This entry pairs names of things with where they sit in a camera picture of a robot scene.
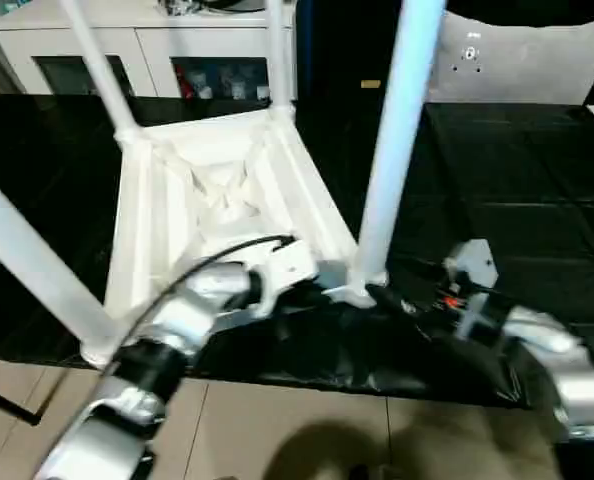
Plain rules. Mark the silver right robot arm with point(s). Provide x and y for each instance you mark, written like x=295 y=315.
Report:
x=567 y=360

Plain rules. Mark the black work mat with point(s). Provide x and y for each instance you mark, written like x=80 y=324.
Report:
x=527 y=175

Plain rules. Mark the black metal frame bar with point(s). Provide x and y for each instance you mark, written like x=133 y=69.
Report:
x=7 y=402

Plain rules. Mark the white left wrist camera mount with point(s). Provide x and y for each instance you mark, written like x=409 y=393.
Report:
x=287 y=265

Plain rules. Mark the white plastic table top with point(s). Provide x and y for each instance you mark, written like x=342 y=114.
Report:
x=142 y=200

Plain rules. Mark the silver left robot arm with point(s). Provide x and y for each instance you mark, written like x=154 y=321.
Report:
x=197 y=305

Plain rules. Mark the black sofa with gold label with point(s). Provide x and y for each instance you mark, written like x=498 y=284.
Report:
x=337 y=50

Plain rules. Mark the grey printed pillow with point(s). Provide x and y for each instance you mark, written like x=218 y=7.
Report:
x=517 y=60

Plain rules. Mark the white cabinet with glass doors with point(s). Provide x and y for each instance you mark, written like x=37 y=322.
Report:
x=152 y=40

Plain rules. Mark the black plastic packet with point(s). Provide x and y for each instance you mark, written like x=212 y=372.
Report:
x=177 y=6

